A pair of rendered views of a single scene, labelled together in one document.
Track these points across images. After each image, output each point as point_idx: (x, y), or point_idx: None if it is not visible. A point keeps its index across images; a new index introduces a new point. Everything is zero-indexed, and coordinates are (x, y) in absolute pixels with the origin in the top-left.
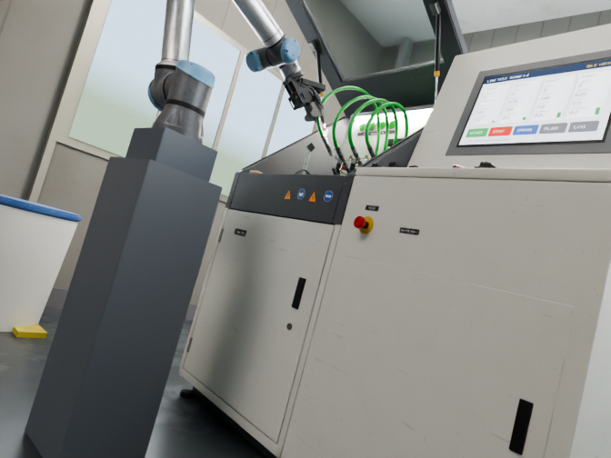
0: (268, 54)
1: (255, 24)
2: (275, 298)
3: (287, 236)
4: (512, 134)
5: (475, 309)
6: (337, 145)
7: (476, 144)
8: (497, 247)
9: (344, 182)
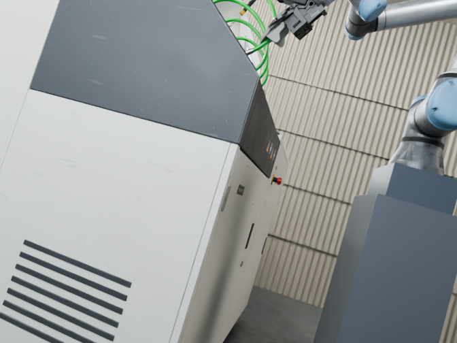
0: (369, 22)
1: (403, 26)
2: (241, 249)
3: (257, 190)
4: None
5: (271, 213)
6: None
7: None
8: (278, 188)
9: (278, 145)
